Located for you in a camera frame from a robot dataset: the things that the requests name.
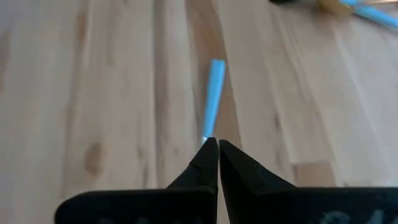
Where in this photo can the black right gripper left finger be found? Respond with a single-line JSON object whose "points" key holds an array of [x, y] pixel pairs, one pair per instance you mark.
{"points": [[174, 205]]}

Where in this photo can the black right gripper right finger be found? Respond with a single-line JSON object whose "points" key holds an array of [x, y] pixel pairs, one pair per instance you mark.
{"points": [[280, 205]]}

